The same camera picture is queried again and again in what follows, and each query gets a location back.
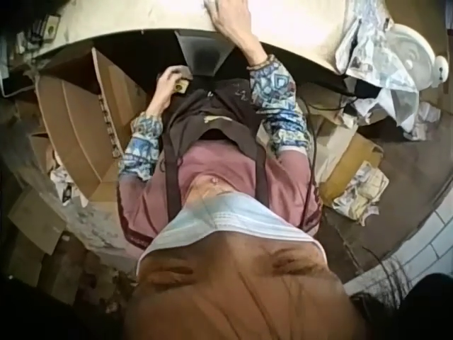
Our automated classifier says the crumpled white paper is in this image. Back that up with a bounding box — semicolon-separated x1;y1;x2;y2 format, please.
48;165;90;208

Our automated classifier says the heap of crumpled newspaper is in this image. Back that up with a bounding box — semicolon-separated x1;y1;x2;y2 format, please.
334;16;442;141

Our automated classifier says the person's left hand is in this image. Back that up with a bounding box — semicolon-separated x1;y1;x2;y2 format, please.
154;67;194;106

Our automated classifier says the crumpled newspaper sheet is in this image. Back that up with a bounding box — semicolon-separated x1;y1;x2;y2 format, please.
331;161;391;226

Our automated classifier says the large open cardboard box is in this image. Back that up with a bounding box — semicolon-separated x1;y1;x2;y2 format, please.
34;47;151;203

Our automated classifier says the dark grey plastic bin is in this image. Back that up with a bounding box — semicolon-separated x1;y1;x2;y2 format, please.
174;30;237;79

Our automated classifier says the brown beaded bracelet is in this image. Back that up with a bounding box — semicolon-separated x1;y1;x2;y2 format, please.
246;53;281;72

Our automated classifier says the person's right hand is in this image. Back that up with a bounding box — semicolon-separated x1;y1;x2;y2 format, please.
205;0;263;55

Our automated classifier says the pile of small cardboard boxes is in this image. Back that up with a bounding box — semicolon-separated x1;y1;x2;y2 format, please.
6;189;69;288

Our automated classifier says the green beige socket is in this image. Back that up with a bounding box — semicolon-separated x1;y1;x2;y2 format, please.
42;17;61;39

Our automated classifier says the flat cardboard box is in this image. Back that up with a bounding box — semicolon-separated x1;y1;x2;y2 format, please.
314;116;385;208

